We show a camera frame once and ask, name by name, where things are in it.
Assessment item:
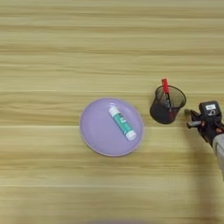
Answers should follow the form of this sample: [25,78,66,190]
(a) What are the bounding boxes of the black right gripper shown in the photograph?
[184,108,224,147]

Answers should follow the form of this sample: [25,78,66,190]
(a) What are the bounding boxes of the black mesh pen holder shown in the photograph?
[149,84,188,126]

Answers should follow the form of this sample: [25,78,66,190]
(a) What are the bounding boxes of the red cap marker pen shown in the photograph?
[161,77,176,122]

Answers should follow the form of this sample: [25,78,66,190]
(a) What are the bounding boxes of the small black box white label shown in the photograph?
[198,100,223,119]

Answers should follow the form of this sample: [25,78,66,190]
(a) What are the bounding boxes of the green white glue stick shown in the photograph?
[108,105,137,142]

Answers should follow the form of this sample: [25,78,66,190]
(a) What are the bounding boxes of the round purple plate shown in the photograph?
[79,96,144,158]

